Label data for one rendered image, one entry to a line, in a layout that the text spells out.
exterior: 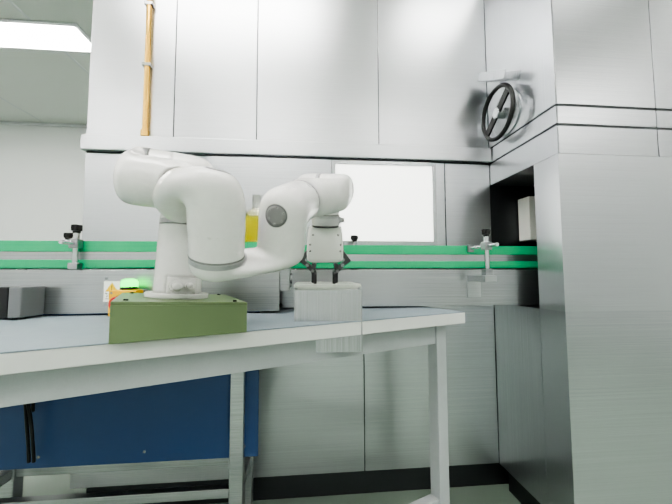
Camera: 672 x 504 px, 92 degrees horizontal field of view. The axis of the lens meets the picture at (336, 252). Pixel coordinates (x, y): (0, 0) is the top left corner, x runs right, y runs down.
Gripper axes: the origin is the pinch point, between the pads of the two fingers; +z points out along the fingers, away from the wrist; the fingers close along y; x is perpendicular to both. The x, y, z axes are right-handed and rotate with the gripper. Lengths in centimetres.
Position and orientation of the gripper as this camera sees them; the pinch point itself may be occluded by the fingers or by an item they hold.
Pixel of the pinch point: (324, 279)
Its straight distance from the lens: 93.2
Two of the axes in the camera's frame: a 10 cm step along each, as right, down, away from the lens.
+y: -10.0, 0.0, -0.8
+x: 0.8, 2.0, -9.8
